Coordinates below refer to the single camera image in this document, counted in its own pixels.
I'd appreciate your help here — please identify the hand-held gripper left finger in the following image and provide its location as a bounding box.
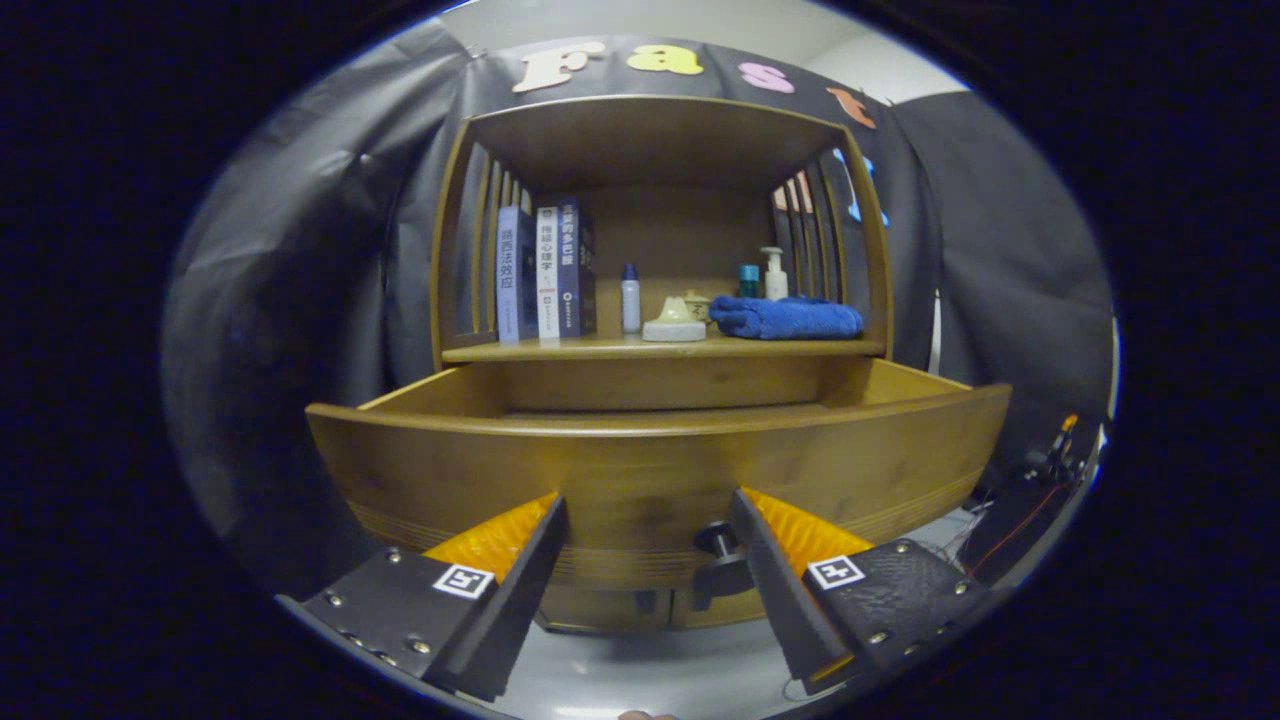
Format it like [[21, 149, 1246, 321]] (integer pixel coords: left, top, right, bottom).
[[275, 490, 571, 703]]

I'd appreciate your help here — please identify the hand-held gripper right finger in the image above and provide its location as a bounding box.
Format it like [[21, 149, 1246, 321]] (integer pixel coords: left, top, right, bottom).
[[728, 487, 991, 699]]

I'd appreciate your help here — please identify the wooden drawer with black knob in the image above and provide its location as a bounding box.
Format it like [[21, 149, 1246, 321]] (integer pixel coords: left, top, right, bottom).
[[305, 357, 1013, 613]]

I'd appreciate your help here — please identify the pale green ceramic dish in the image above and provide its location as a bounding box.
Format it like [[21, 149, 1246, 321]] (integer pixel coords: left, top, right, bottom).
[[641, 295, 708, 344]]

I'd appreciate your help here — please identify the wooden cabinet door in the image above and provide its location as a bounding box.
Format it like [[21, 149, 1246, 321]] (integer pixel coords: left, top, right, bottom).
[[535, 585, 673, 634], [672, 590, 766, 631]]

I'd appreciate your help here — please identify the wooden countertop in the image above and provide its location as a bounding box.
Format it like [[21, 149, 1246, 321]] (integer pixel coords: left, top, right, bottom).
[[440, 330, 887, 363]]

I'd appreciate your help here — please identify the wooden cabinet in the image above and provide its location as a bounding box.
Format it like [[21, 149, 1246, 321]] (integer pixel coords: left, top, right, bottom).
[[430, 95, 894, 636]]

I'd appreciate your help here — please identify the black equipment with orange clip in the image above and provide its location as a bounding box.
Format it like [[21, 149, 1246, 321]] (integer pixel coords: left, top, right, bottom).
[[960, 413, 1101, 586]]

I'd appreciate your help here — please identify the folded blue towel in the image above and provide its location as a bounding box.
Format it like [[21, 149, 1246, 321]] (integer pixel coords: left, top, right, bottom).
[[708, 295, 865, 342]]

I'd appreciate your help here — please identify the light blue book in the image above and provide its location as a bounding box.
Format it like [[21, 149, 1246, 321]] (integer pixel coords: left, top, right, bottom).
[[496, 205, 538, 344]]

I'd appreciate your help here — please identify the white book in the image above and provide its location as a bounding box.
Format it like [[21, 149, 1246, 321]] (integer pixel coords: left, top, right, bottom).
[[535, 205, 561, 341]]

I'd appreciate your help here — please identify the black backdrop cloth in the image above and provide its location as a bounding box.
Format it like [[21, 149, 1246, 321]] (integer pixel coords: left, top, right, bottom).
[[160, 15, 1119, 601]]

